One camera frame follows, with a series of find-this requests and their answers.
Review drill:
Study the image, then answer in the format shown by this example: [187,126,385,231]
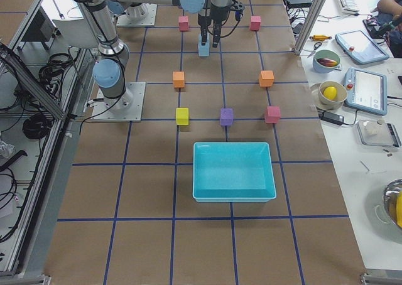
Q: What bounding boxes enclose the teach pendant upper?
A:
[335,30,389,65]

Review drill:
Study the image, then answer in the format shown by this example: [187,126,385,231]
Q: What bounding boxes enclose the metal base plate cabled arm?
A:
[116,3,158,28]

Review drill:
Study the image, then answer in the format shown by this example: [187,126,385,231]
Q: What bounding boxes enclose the dark pink block with hole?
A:
[178,16,190,32]

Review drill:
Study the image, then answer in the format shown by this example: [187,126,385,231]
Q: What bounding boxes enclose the purple block near cyan bin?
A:
[219,108,234,126]

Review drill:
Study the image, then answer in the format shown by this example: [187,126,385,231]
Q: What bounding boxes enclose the yellow lemon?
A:
[322,86,337,100]

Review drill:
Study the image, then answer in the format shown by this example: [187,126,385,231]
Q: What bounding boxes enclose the teach pendant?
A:
[335,30,389,65]
[344,67,388,116]

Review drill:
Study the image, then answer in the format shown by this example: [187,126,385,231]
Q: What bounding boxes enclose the metal base plate cyan side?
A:
[91,82,146,122]

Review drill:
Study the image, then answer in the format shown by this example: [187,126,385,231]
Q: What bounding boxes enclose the black power adapter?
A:
[318,110,344,126]

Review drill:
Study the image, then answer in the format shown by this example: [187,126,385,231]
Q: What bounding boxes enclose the steel bowl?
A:
[364,179,401,244]

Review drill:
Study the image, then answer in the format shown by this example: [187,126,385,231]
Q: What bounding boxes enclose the kitchen scale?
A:
[356,119,401,148]

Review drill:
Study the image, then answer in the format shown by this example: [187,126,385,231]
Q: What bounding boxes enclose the pink block far centre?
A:
[249,15,261,31]

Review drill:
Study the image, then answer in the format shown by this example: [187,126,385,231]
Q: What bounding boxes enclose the wrist camera mount cabled arm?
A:
[231,1,244,22]

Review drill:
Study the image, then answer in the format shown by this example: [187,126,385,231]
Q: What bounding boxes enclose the purple fruit in bowl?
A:
[317,58,339,68]

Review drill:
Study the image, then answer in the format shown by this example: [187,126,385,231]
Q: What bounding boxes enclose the green bowl with purple fruit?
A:
[312,50,340,73]

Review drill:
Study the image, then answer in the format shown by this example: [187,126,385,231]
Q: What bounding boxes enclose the orange block near robot bases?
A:
[172,71,185,89]

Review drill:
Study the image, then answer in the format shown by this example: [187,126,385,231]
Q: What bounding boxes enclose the pink block cyan side corner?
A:
[264,106,281,124]

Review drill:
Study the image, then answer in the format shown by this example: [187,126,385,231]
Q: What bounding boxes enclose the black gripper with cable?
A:
[211,13,224,48]

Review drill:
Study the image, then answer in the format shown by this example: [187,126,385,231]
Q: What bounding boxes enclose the robot arm near cyan bin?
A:
[74,0,232,113]

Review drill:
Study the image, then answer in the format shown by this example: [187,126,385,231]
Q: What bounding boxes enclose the cracked light blue block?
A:
[197,34,210,57]

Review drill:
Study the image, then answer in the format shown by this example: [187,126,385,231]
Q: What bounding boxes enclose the aluminium frame post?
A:
[293,0,326,55]

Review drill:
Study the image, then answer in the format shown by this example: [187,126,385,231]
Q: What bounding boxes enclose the teach pendant lower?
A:
[344,67,388,116]

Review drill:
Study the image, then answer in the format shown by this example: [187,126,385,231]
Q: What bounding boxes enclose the beige bowl with lemon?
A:
[310,81,347,110]

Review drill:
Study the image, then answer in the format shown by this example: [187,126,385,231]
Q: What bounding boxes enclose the orange block far from bases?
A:
[259,70,274,87]

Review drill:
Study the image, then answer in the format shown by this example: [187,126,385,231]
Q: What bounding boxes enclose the cyan plastic bin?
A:
[192,142,276,203]

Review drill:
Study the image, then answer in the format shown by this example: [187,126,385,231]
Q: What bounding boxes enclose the black gripper cyan side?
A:
[198,11,211,42]

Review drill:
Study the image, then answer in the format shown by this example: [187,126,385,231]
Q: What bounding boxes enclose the yellow foam block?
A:
[175,107,190,126]

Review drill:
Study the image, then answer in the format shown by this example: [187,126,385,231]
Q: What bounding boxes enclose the black handled scissors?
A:
[308,41,322,58]

